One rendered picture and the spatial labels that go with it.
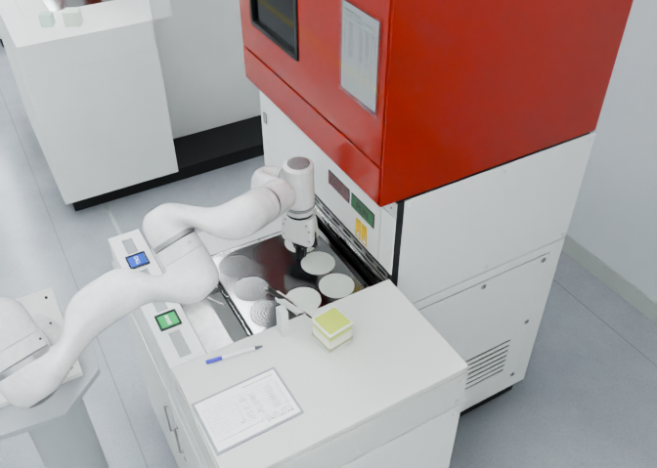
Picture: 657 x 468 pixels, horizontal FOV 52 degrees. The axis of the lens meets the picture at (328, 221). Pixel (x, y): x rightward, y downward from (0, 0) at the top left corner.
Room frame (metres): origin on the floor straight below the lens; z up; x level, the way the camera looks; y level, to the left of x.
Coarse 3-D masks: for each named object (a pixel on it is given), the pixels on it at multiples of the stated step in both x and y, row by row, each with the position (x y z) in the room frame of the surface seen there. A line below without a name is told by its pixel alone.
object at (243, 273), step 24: (264, 240) 1.55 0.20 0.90; (216, 264) 1.44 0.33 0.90; (240, 264) 1.44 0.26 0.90; (264, 264) 1.44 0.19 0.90; (288, 264) 1.44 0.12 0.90; (336, 264) 1.44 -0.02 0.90; (240, 288) 1.34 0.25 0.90; (264, 288) 1.34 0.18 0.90; (288, 288) 1.34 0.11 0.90; (312, 288) 1.34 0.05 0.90; (360, 288) 1.34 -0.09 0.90; (240, 312) 1.25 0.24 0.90; (264, 312) 1.25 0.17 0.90; (288, 312) 1.25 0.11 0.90
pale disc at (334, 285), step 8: (320, 280) 1.37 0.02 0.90; (328, 280) 1.37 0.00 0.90; (336, 280) 1.37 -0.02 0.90; (344, 280) 1.37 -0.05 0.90; (352, 280) 1.37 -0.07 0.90; (320, 288) 1.34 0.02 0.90; (328, 288) 1.34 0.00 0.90; (336, 288) 1.34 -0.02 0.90; (344, 288) 1.34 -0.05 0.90; (352, 288) 1.34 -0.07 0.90; (328, 296) 1.31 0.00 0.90; (336, 296) 1.31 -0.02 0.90; (344, 296) 1.31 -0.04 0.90
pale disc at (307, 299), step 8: (296, 288) 1.34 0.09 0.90; (304, 288) 1.34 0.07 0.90; (288, 296) 1.31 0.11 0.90; (296, 296) 1.31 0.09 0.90; (304, 296) 1.31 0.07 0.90; (312, 296) 1.31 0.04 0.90; (320, 296) 1.31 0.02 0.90; (296, 304) 1.28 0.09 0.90; (304, 304) 1.28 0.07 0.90; (312, 304) 1.28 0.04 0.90
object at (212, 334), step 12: (204, 300) 1.32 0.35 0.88; (192, 312) 1.27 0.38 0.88; (204, 312) 1.27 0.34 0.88; (192, 324) 1.22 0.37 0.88; (204, 324) 1.22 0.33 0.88; (216, 324) 1.22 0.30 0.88; (204, 336) 1.18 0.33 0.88; (216, 336) 1.18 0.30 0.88; (228, 336) 1.18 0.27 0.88; (204, 348) 1.14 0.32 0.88; (216, 348) 1.14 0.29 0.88
